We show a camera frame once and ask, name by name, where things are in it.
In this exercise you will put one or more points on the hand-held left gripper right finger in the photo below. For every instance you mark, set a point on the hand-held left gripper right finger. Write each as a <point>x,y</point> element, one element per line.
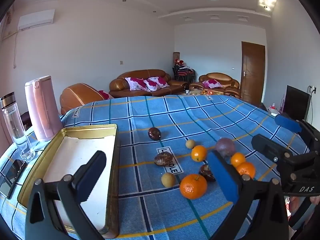
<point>223,177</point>

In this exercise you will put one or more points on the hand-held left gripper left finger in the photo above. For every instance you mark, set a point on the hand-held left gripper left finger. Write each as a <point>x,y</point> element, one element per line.
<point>86,185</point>

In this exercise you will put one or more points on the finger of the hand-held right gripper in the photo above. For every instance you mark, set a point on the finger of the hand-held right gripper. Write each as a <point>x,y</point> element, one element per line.
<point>287,123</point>
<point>267,147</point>

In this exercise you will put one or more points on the dark mangosteen with golden calyx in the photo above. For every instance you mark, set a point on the dark mangosteen with golden calyx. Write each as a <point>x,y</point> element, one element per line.
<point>205,172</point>

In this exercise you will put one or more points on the purple passion fruit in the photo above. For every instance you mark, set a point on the purple passion fruit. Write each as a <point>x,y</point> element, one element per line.
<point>225,147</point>

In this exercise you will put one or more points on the large orange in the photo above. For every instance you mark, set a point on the large orange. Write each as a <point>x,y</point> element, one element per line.
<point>193,186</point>

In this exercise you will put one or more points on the gold metal tin tray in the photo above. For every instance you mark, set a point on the gold metal tin tray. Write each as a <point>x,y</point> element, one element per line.
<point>75,150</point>

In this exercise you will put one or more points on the small tan longan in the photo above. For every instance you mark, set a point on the small tan longan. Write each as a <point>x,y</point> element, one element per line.
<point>168,180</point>
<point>190,143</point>

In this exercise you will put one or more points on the dry brown mangosteen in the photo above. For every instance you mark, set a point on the dry brown mangosteen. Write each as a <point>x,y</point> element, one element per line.
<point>163,159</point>

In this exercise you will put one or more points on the smooth dark mangosteen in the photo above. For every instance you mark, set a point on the smooth dark mangosteen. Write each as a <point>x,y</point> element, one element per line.
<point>153,133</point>

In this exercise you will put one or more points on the person's right hand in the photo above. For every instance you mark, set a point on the person's right hand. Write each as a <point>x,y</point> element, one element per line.
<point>293,206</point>

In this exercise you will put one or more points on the black television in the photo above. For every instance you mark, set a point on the black television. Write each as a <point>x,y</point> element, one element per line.
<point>297,102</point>

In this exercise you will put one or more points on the brown wooden door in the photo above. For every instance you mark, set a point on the brown wooden door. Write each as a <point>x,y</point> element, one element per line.
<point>253,72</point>

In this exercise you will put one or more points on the brown leather armchair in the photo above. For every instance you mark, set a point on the brown leather armchair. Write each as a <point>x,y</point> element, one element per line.
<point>77,95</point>
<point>232,83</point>

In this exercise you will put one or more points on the black smartphone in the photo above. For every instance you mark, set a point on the black smartphone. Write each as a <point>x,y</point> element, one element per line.
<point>16,172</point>

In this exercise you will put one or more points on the coffee table with snacks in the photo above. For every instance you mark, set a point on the coffee table with snacks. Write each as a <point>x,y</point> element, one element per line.
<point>203,92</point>

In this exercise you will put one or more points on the floral pink pillow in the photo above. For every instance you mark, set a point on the floral pink pillow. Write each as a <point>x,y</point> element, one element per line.
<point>212,83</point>
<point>157,82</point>
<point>105,95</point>
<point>135,83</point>

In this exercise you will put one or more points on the pink electric kettle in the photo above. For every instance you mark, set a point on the pink electric kettle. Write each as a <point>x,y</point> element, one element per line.
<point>42,110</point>

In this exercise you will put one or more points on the dark stool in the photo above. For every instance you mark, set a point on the dark stool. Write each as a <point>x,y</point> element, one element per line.
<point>25,120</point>

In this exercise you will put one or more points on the clear glass water bottle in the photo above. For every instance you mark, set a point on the clear glass water bottle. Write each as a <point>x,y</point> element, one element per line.
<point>15,120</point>

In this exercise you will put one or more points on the blue plaid tablecloth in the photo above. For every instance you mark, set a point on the blue plaid tablecloth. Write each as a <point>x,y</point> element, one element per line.
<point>150,110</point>

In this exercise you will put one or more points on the brown leather sofa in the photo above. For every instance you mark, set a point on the brown leather sofa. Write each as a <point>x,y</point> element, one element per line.
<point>175,82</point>

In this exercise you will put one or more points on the stacked dark chairs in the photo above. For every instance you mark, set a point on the stacked dark chairs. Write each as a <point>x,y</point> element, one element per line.
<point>183,73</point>

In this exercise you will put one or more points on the tall patterned floor vase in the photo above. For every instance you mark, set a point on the tall patterned floor vase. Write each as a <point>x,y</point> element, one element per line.
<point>176,56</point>

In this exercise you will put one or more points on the white air conditioner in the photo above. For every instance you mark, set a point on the white air conditioner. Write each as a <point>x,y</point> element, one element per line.
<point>36,19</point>

